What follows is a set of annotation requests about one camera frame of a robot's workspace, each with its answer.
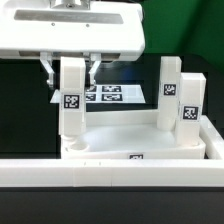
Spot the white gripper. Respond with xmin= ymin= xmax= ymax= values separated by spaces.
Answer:
xmin=0 ymin=0 xmax=145 ymax=88

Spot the white desk top tray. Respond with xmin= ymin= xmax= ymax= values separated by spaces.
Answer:
xmin=61 ymin=110 xmax=206 ymax=159

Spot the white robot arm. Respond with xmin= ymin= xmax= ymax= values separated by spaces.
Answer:
xmin=0 ymin=0 xmax=145 ymax=88

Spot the fiducial marker sheet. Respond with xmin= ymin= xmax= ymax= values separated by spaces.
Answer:
xmin=50 ymin=84 xmax=145 ymax=107

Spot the white L-shaped fence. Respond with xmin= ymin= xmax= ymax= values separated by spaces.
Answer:
xmin=0 ymin=117 xmax=224 ymax=187

